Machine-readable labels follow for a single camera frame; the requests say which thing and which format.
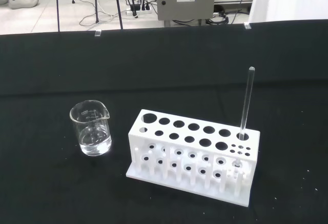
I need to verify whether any black bench cloth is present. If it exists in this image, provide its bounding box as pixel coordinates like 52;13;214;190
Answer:
0;18;328;224

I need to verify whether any white power strip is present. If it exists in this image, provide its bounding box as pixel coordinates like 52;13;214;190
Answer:
125;4;153;16

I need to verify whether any white test tube rack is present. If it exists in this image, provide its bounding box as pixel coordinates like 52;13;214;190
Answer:
125;109;261;208

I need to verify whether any grey metal cabinet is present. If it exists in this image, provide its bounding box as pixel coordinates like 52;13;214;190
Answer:
155;0;216;28

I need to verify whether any clear glass beaker with water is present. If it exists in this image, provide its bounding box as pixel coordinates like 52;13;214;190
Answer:
69;100;113;157

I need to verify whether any person's shoe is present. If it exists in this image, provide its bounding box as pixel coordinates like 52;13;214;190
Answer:
8;0;39;10

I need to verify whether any black tripod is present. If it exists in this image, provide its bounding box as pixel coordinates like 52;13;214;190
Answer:
53;0;124;33

